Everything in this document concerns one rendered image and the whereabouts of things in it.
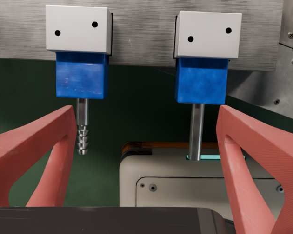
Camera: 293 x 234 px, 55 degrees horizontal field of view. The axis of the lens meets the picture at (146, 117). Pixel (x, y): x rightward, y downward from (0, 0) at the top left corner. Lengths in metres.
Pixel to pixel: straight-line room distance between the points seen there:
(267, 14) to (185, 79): 0.09
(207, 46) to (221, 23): 0.02
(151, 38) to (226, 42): 0.07
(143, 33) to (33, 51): 0.10
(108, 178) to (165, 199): 0.36
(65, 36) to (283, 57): 0.23
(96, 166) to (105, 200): 0.15
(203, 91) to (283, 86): 0.12
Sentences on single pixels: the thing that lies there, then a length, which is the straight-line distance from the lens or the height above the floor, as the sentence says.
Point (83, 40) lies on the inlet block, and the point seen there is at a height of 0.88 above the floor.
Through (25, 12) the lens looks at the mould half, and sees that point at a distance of 0.29.
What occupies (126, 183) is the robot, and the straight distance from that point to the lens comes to 0.91.
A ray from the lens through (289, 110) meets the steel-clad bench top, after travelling 0.36.
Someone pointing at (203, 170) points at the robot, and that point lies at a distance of 0.91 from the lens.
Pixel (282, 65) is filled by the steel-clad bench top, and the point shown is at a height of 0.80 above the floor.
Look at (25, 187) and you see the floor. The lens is 1.32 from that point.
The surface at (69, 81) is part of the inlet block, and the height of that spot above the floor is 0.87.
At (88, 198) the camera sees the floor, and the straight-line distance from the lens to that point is 1.26.
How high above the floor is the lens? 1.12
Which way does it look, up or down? 81 degrees down
